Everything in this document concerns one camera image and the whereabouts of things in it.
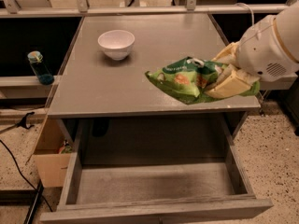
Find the grey cabinet with top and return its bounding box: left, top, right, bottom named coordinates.
left=47, top=13, right=262, bottom=166

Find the open grey top drawer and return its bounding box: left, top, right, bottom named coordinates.
left=41, top=114, right=273, bottom=224

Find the black cable on floor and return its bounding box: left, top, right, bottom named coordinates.
left=0, top=139, right=54, bottom=213

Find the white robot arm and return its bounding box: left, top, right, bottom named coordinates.
left=205, top=2, right=299, bottom=99

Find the cardboard box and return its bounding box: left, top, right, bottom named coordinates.
left=33, top=119, right=71, bottom=188

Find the white cable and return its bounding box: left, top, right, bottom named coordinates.
left=235, top=2, right=261, bottom=40

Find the metal rail frame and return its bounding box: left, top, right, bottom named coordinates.
left=0, top=0, right=298, bottom=18

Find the black clamp on floor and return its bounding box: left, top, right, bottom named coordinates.
left=0, top=112, right=35, bottom=134

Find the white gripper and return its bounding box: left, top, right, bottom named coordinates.
left=205, top=14, right=299, bottom=99

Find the white bowl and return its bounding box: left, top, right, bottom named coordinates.
left=98, top=30, right=135, bottom=61

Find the colourful item in box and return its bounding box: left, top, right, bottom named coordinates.
left=58, top=140, right=72, bottom=154

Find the blue water bottle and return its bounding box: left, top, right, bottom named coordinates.
left=27, top=50, right=54, bottom=85

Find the green rice chip bag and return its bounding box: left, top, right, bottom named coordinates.
left=145, top=57, right=260, bottom=105

